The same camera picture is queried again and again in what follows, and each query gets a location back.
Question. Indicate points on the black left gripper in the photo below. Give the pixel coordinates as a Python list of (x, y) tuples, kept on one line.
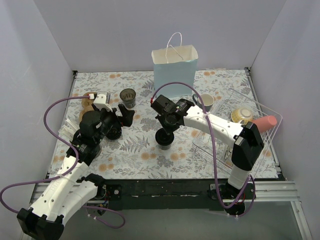
[(119, 116)]

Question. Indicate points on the light blue paper bag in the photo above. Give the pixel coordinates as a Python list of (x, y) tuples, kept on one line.
[(173, 66)]

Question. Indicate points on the dark takeout coffee cup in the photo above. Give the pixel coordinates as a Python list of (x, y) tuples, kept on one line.
[(164, 145)]

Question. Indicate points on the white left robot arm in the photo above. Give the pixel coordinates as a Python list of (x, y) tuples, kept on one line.
[(47, 216)]

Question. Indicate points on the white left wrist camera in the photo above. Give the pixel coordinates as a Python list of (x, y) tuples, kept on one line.
[(101, 100)]

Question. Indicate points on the pink cylindrical bottle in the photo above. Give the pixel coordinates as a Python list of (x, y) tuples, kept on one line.
[(265, 123)]

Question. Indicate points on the black plastic cup lid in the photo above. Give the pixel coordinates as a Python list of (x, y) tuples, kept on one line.
[(161, 136)]

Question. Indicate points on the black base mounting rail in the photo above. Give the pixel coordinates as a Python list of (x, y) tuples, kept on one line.
[(159, 194)]

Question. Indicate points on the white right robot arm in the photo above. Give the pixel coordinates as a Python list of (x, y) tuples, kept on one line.
[(245, 140)]

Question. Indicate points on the yellow patterned bowl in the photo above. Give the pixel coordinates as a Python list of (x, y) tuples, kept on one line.
[(241, 115)]

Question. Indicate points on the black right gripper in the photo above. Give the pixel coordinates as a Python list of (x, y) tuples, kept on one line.
[(170, 124)]

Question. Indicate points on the clear plastic dish rack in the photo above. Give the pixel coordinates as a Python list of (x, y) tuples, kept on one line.
[(207, 148)]

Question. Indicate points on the white paper napkins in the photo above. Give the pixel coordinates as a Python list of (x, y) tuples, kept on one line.
[(68, 129)]

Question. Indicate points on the blue-grey ceramic mug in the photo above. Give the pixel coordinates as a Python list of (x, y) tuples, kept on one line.
[(207, 99)]

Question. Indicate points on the brown cardboard cup carrier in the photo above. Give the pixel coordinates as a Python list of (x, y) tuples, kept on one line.
[(86, 104)]

